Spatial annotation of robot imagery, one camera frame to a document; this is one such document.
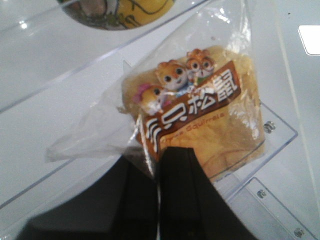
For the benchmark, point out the packaged bread slice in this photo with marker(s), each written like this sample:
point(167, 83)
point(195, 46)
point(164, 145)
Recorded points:
point(197, 90)

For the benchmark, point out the clear acrylic left tray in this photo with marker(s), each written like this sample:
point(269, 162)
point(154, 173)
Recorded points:
point(54, 69)

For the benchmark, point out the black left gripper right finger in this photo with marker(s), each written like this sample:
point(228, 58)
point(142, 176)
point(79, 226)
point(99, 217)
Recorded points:
point(190, 207)

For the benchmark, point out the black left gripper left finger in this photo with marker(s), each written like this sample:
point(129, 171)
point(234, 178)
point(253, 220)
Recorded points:
point(121, 205)

